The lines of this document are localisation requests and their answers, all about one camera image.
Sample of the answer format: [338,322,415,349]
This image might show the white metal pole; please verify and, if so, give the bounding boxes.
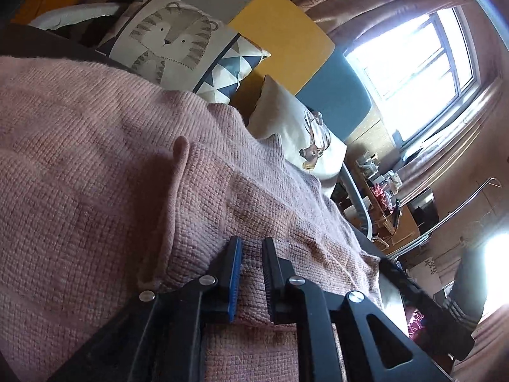
[374,177,502,256]

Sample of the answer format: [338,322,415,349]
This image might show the tiger print cushion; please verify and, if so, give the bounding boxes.
[95,0,272,105]

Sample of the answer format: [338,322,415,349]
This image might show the pink knitted sweater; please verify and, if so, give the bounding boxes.
[0,53,383,382]

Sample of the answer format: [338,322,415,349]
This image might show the wooden desk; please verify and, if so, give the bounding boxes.
[350,159,421,256]

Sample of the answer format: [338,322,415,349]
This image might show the black television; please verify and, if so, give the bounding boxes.
[409,190,439,228]

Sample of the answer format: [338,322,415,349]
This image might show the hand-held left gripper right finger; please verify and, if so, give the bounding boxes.
[261,237,452,382]

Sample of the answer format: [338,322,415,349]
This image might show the pink ruffled bed cover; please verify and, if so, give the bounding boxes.
[408,308,427,342]

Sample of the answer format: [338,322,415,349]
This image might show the white flower print card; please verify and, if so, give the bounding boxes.
[409,258,443,288]

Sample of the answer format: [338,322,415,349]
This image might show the pink patterned curtain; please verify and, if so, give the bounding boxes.
[398,80,509,208]
[290,0,480,50]

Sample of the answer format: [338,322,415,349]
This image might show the deer print cushion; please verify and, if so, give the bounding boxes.
[248,75,348,182]

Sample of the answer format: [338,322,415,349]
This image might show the grey yellow blue sofa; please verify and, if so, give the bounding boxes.
[12,0,376,243]

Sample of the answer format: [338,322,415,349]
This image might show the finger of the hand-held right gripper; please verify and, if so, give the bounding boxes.
[380,260,448,317]

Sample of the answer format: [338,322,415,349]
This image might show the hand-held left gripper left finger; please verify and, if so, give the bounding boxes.
[52,236,242,382]

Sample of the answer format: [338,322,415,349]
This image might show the red patterned cloth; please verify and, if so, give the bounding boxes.
[372,185,395,205]

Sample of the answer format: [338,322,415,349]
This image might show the bright side window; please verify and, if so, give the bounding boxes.
[477,235,509,317]

